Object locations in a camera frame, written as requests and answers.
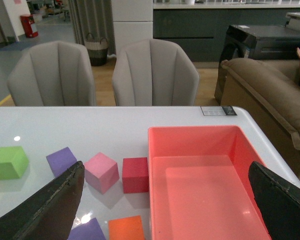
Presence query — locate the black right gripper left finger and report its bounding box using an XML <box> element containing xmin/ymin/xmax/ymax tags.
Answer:
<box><xmin>0</xmin><ymin>161</ymin><xmax>85</xmax><ymax>240</ymax></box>

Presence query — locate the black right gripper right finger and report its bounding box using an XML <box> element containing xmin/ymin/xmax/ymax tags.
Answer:
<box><xmin>248</xmin><ymin>161</ymin><xmax>300</xmax><ymax>240</ymax></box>

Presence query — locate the purple foam cube near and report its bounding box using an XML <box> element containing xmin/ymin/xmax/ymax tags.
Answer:
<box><xmin>68</xmin><ymin>218</ymin><xmax>106</xmax><ymax>240</ymax></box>

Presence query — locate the purple foam cube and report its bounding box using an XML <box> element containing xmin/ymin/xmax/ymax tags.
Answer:
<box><xmin>68</xmin><ymin>218</ymin><xmax>106</xmax><ymax>240</ymax></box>
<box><xmin>46</xmin><ymin>147</ymin><xmax>77</xmax><ymax>178</ymax></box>

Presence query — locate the purple foam cube far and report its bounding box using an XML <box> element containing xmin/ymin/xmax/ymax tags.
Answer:
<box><xmin>46</xmin><ymin>147</ymin><xmax>77</xmax><ymax>178</ymax></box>

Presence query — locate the pink foam cube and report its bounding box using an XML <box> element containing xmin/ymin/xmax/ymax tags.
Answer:
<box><xmin>84</xmin><ymin>152</ymin><xmax>120</xmax><ymax>194</ymax></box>

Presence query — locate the green foam cube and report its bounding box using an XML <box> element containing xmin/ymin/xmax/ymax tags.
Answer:
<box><xmin>0</xmin><ymin>146</ymin><xmax>29</xmax><ymax>180</ymax></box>

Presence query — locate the orange foam cube right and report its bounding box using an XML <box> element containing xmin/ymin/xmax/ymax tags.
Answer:
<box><xmin>108</xmin><ymin>215</ymin><xmax>145</xmax><ymax>240</ymax></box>

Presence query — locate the pink plastic bin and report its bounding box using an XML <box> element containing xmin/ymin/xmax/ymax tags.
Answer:
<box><xmin>148</xmin><ymin>125</ymin><xmax>270</xmax><ymax>240</ymax></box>

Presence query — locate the dark red foam cube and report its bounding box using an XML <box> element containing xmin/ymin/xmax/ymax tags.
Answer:
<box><xmin>122</xmin><ymin>157</ymin><xmax>149</xmax><ymax>194</ymax></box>

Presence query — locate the brown sofa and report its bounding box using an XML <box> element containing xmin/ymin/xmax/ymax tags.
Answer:
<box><xmin>216</xmin><ymin>58</ymin><xmax>300</xmax><ymax>180</ymax></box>

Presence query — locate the table label sticker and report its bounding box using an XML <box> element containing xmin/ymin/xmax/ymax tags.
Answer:
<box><xmin>200</xmin><ymin>106</ymin><xmax>237</xmax><ymax>116</ymax></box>

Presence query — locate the grey chair left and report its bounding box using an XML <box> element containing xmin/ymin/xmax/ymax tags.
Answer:
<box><xmin>7</xmin><ymin>41</ymin><xmax>97</xmax><ymax>107</ymax></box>

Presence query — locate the grey chair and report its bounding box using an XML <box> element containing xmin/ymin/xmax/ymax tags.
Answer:
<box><xmin>112</xmin><ymin>39</ymin><xmax>200</xmax><ymax>107</ymax></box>
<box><xmin>7</xmin><ymin>41</ymin><xmax>97</xmax><ymax>107</ymax></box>

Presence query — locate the woven laundry basket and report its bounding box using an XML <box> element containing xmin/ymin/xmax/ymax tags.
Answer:
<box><xmin>84</xmin><ymin>32</ymin><xmax>109</xmax><ymax>67</ymax></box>

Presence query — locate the grey chair right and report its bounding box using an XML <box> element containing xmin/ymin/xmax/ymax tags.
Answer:
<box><xmin>112</xmin><ymin>39</ymin><xmax>200</xmax><ymax>107</ymax></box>

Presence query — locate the red cabinet box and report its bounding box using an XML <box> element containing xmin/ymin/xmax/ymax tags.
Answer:
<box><xmin>20</xmin><ymin>14</ymin><xmax>39</xmax><ymax>38</ymax></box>

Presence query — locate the dark kitchen counter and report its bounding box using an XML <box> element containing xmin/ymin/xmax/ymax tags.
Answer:
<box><xmin>153</xmin><ymin>0</ymin><xmax>300</xmax><ymax>62</ymax></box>

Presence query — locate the grey curtain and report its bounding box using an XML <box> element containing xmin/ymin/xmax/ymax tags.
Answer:
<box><xmin>68</xmin><ymin>0</ymin><xmax>116</xmax><ymax>55</ymax></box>

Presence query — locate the white pillar cabinet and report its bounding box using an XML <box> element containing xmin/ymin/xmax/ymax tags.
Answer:
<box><xmin>111</xmin><ymin>0</ymin><xmax>153</xmax><ymax>54</ymax></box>

